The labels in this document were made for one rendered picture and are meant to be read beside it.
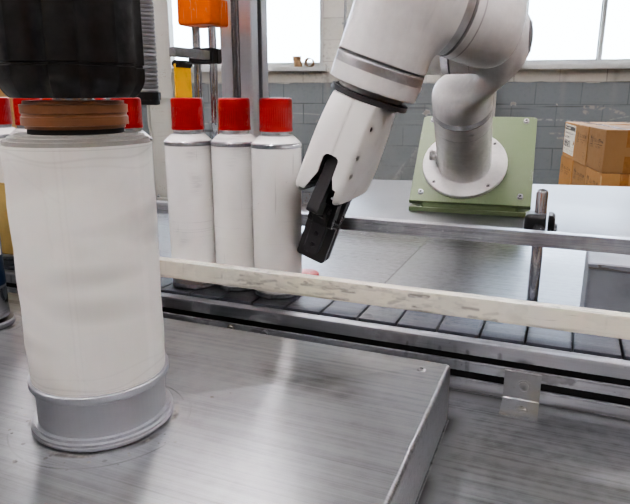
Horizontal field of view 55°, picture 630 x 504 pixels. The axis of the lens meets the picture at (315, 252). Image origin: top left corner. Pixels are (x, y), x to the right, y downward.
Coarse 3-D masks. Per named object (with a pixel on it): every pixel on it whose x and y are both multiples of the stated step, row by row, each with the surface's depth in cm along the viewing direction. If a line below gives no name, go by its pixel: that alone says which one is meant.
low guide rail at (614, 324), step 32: (256, 288) 61; (288, 288) 60; (320, 288) 58; (352, 288) 57; (384, 288) 56; (416, 288) 55; (512, 320) 52; (544, 320) 51; (576, 320) 50; (608, 320) 49
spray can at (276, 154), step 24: (264, 120) 60; (288, 120) 60; (264, 144) 59; (288, 144) 59; (264, 168) 60; (288, 168) 60; (264, 192) 60; (288, 192) 60; (264, 216) 61; (288, 216) 61; (264, 240) 62; (288, 240) 62; (264, 264) 62; (288, 264) 62
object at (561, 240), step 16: (160, 208) 73; (304, 224) 66; (336, 224) 64; (352, 224) 64; (368, 224) 63; (384, 224) 62; (400, 224) 62; (416, 224) 61; (432, 224) 60; (448, 224) 60; (464, 224) 60; (480, 240) 59; (496, 240) 58; (512, 240) 58; (528, 240) 57; (544, 240) 57; (560, 240) 56; (576, 240) 56; (592, 240) 55; (608, 240) 55; (624, 240) 54
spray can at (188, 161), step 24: (192, 120) 63; (168, 144) 63; (192, 144) 62; (168, 168) 64; (192, 168) 63; (168, 192) 65; (192, 192) 64; (192, 216) 64; (192, 240) 65; (192, 288) 66
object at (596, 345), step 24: (168, 288) 67; (216, 288) 67; (312, 312) 60; (336, 312) 59; (360, 312) 59; (384, 312) 59; (408, 312) 59; (480, 336) 55; (504, 336) 53; (528, 336) 53; (552, 336) 53; (576, 336) 53; (600, 336) 53
